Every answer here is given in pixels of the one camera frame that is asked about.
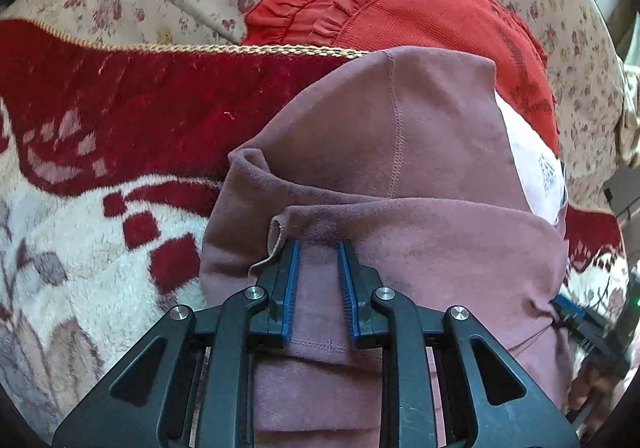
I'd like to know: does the mauve pink fleece garment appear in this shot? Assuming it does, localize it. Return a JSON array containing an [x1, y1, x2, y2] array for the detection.
[[200, 46, 573, 447]]

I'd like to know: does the person's left hand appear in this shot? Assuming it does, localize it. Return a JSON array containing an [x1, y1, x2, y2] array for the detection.
[[567, 360, 620, 433]]

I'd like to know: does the dark grey box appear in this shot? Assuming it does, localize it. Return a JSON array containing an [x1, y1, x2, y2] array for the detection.
[[604, 167, 640, 227]]

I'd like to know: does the red white plush blanket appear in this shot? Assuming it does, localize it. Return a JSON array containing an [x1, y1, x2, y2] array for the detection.
[[1, 19, 639, 447]]

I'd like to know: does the red ruffled pillow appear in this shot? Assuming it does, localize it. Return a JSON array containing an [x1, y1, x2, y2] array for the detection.
[[244, 0, 559, 151]]

